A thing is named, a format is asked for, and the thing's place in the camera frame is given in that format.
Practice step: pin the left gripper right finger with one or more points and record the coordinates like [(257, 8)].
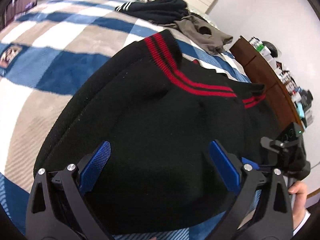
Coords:
[(261, 208)]

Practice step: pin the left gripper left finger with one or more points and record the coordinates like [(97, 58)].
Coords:
[(56, 209)]

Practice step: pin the black red-striped knit sweater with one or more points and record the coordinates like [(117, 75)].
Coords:
[(153, 146)]

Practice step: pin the person's right hand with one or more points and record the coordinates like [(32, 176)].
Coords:
[(299, 189)]

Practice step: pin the clutter on dresser top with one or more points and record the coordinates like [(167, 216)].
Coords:
[(301, 98)]

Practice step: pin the brown wooden dresser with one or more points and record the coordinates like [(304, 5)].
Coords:
[(258, 70)]

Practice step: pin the grey-brown garment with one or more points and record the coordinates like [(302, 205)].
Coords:
[(206, 36)]

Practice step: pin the blue white checked bedspread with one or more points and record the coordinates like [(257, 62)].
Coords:
[(62, 43)]

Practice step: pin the dark navy garment white stripes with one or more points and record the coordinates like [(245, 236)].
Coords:
[(157, 11)]

